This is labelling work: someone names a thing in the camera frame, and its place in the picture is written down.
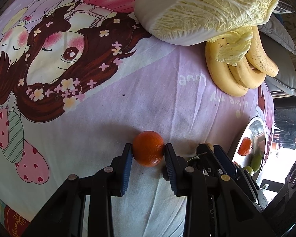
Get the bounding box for green jujube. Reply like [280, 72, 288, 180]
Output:
[250, 153, 263, 173]
[243, 166, 255, 177]

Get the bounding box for brown longan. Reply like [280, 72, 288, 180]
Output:
[205, 142, 214, 152]

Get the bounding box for orange tangerine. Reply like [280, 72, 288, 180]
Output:
[132, 131, 165, 167]
[238, 137, 252, 156]

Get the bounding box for round steel plate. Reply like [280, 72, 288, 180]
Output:
[227, 117, 267, 180]

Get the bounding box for bottom yellow banana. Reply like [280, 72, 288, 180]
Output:
[205, 39, 248, 97]

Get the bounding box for yellow banana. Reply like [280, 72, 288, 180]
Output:
[228, 57, 266, 89]
[205, 39, 248, 97]

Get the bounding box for middle yellow banana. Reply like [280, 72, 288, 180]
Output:
[228, 57, 266, 89]

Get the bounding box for grey sofa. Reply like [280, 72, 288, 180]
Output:
[260, 32, 296, 99]

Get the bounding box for top spotted banana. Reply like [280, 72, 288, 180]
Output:
[245, 26, 279, 77]

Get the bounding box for cartoon print tablecloth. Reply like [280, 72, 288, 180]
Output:
[0, 0, 274, 236]

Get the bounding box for grey throw pillow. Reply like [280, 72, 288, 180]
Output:
[258, 14, 296, 56]

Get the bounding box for napa cabbage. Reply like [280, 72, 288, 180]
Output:
[134, 0, 279, 66]

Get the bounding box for black white patterned pillow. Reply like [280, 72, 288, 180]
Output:
[273, 1, 295, 14]

